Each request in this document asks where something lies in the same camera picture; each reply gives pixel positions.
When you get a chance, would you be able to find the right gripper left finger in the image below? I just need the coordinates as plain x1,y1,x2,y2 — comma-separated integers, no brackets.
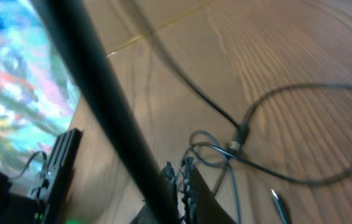
130,162,179,224

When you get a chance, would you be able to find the cardboard panel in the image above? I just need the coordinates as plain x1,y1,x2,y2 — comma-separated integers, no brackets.
82,0,212,58

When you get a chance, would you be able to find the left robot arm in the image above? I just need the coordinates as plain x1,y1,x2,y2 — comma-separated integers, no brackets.
0,128,82,224

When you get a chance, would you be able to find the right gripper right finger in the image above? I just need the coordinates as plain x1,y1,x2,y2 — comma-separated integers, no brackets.
182,157,235,224

